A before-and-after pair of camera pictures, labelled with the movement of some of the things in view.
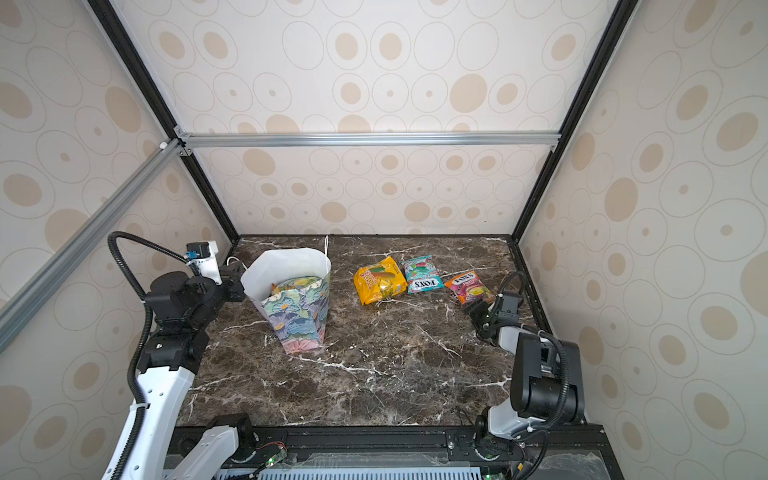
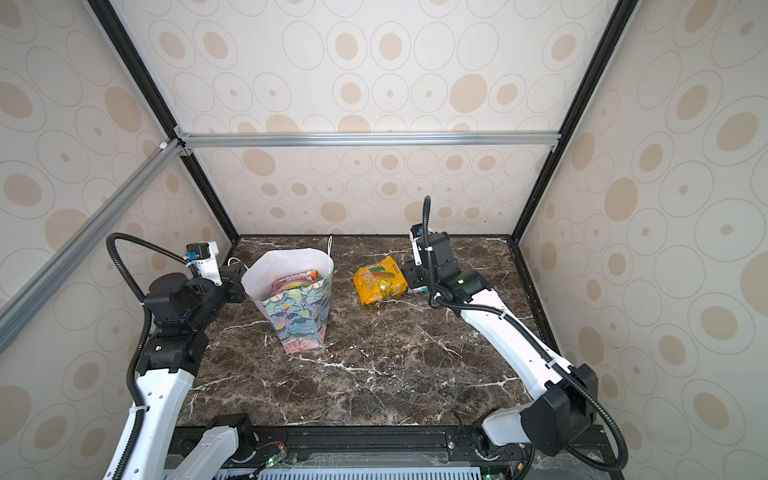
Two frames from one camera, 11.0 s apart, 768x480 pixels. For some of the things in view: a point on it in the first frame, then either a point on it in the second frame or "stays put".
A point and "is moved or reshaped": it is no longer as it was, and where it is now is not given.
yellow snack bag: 380,281 stays put
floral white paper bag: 292,287 stays put
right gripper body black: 485,318 -> 417,277
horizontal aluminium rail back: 190,139 stays put
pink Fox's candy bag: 469,287 is moved or reshaped
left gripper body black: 231,288 stays put
